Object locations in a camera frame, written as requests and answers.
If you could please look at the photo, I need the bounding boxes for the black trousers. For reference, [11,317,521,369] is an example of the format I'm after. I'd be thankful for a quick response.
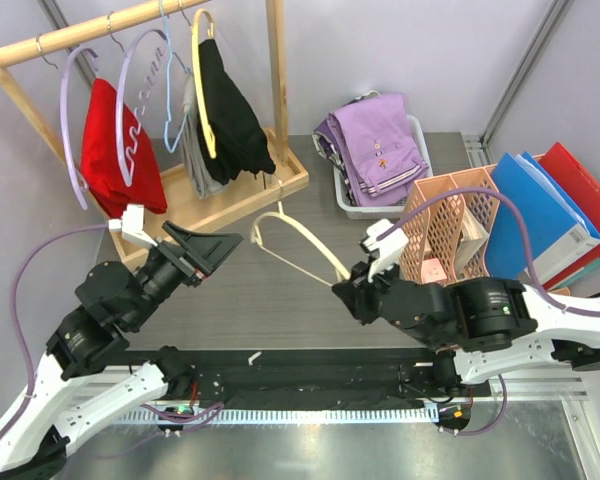
[198,39,276,185]

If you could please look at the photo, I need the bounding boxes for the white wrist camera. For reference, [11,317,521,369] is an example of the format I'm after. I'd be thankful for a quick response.
[108,204,157,249]
[361,219,409,282]

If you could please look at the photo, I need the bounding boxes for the grey trousers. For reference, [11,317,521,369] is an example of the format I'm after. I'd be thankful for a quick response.
[179,74,226,199]

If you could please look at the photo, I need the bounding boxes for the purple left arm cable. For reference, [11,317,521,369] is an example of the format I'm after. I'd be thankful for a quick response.
[0,222,229,459]

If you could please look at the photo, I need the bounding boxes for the aluminium rail frame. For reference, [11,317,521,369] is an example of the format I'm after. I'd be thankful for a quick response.
[60,368,600,479]

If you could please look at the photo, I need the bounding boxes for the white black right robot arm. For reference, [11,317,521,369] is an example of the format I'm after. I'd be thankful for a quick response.
[331,262,600,396]

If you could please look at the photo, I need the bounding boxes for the red trousers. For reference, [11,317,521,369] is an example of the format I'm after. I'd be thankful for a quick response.
[80,78,167,218]

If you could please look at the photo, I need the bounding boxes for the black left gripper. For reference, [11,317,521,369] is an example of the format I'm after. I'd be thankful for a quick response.
[126,220,243,329]

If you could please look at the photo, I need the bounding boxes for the pink power socket cube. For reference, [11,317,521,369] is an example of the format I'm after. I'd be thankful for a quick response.
[421,258,448,285]

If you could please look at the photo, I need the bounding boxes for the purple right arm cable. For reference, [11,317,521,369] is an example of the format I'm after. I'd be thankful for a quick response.
[374,187,600,437]

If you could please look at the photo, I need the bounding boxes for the wooden clothes rack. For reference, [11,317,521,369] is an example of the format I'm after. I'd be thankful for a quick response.
[0,1,309,240]

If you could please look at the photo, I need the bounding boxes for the pink desk organizer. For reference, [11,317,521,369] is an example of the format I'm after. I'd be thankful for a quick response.
[400,166,505,285]

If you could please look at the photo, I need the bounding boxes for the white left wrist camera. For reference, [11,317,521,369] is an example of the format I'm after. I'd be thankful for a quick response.
[108,204,157,249]

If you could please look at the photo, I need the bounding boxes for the white slotted cable duct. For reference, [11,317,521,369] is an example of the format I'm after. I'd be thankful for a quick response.
[109,407,440,425]

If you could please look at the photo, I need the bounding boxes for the lilac plastic hanger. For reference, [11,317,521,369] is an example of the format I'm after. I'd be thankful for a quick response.
[114,28,165,187]

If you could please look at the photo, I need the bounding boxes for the blue folder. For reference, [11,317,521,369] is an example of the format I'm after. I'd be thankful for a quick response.
[485,152,600,284]

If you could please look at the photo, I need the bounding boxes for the light blue hanger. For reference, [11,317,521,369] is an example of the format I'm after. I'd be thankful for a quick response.
[158,0,191,154]

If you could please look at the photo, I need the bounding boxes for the red folder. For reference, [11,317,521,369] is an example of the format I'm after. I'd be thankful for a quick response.
[535,142,600,290]

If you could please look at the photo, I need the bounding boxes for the purple camouflage trousers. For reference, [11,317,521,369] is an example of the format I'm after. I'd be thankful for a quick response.
[312,120,354,204]

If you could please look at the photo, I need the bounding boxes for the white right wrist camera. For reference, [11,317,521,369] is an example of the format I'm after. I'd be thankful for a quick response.
[361,219,409,282]

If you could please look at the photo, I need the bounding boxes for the white plastic basket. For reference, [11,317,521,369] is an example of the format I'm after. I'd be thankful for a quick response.
[332,115,433,220]

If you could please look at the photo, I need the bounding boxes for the cream white hanger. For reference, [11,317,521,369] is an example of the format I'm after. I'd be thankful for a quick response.
[249,175,350,287]

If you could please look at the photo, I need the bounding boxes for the teal folder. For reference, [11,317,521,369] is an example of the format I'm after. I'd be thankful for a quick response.
[557,258,600,288]

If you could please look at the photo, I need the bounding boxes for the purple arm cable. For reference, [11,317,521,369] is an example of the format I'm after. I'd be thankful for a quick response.
[0,222,229,459]
[374,187,600,437]

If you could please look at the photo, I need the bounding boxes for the lilac hanger with red trousers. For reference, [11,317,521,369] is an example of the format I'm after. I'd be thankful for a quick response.
[59,46,98,210]

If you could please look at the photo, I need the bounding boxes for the yellow hanger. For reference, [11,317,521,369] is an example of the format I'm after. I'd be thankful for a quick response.
[190,8,217,159]

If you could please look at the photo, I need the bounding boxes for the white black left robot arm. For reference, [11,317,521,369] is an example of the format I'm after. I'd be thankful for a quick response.
[0,221,243,479]

